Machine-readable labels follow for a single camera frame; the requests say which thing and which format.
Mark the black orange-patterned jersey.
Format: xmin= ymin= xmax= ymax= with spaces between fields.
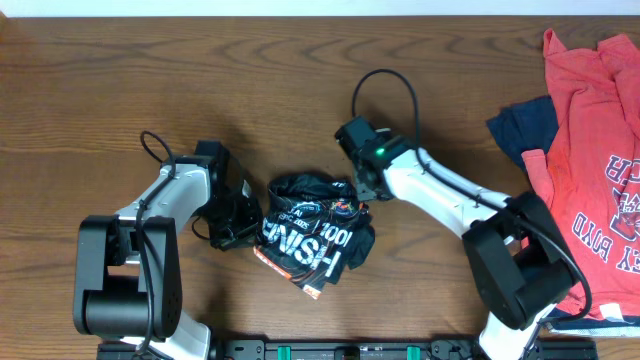
xmin=253 ymin=173 xmax=375 ymax=299

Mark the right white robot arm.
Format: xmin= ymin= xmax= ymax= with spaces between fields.
xmin=340 ymin=135 xmax=587 ymax=359

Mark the red printed t-shirt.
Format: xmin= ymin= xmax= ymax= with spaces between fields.
xmin=521 ymin=29 xmax=639 ymax=320

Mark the navy blue garment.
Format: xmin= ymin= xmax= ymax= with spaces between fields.
xmin=486 ymin=96 xmax=559 ymax=172

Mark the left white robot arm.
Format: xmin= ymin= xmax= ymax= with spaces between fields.
xmin=73 ymin=152 xmax=261 ymax=359

